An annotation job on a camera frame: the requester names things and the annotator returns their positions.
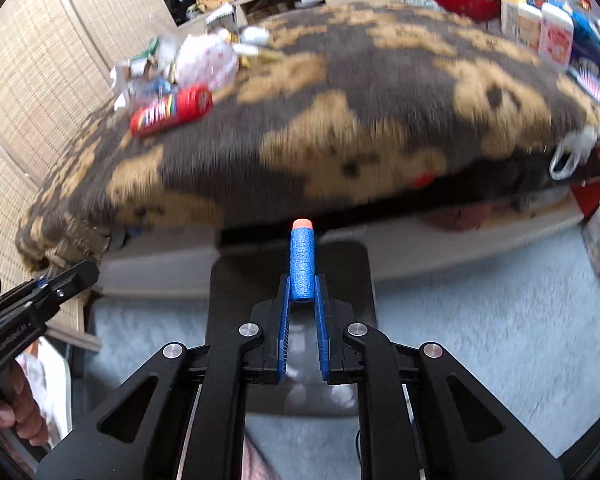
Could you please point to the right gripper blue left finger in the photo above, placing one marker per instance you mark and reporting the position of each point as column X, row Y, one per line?
column 275, row 346

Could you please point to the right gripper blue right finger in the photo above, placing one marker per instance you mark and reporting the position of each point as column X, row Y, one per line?
column 332, row 316

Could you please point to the person's left hand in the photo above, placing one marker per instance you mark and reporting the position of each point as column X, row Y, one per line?
column 22, row 412

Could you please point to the blue foam dart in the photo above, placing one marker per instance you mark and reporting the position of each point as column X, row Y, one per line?
column 301, row 261

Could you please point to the brown teddy bear blanket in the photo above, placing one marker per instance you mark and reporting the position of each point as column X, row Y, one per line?
column 366, row 102

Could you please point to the star patterned plastic package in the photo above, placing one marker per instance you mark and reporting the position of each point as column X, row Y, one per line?
column 207, row 60

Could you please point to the woven folding screen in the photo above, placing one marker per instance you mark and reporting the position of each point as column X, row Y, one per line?
column 55, row 59

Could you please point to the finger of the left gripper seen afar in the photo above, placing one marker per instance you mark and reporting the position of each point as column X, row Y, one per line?
column 71, row 282

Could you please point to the red snack canister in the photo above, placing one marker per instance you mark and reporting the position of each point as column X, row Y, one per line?
column 182, row 107

